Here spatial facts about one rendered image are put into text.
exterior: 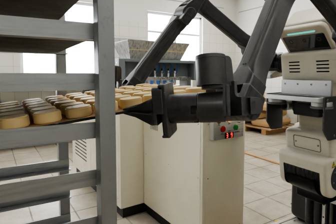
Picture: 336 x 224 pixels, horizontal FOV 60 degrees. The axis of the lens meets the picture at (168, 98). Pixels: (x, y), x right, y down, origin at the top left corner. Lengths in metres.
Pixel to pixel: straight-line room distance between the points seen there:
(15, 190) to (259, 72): 0.50
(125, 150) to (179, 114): 1.65
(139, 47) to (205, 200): 1.17
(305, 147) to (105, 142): 0.97
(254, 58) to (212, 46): 6.26
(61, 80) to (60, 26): 0.09
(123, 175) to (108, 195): 1.65
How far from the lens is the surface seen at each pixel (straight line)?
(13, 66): 5.27
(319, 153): 1.32
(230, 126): 1.72
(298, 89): 1.30
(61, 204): 1.05
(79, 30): 0.55
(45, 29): 0.54
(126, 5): 5.87
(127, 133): 2.15
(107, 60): 0.53
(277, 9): 0.73
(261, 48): 0.65
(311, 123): 1.34
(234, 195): 1.91
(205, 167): 1.68
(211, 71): 0.53
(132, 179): 2.26
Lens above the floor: 1.06
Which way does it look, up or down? 5 degrees down
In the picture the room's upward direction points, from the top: straight up
